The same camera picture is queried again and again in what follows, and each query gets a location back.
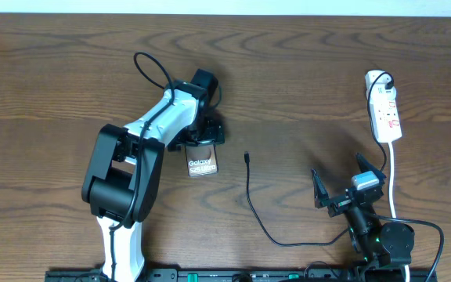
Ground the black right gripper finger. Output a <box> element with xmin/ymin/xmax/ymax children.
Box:
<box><xmin>312</xmin><ymin>169</ymin><xmax>330</xmax><ymax>208</ymax></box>
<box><xmin>355</xmin><ymin>153</ymin><xmax>386</xmax><ymax>186</ymax></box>

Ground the black USB charging cable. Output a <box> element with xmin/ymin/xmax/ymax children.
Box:
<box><xmin>244</xmin><ymin>70</ymin><xmax>395</xmax><ymax>248</ymax></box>

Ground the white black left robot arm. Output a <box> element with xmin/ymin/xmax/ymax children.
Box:
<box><xmin>81</xmin><ymin>69</ymin><xmax>225</xmax><ymax>281</ymax></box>

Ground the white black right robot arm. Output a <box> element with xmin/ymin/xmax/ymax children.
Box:
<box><xmin>312</xmin><ymin>154</ymin><xmax>414</xmax><ymax>269</ymax></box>

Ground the white power strip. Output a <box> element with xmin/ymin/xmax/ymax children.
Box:
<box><xmin>365</xmin><ymin>70</ymin><xmax>402</xmax><ymax>143</ymax></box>

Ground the white power strip cord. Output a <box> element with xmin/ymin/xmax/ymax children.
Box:
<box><xmin>388</xmin><ymin>141</ymin><xmax>411</xmax><ymax>282</ymax></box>

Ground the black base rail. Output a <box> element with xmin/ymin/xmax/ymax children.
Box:
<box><xmin>45</xmin><ymin>267</ymin><xmax>438</xmax><ymax>282</ymax></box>

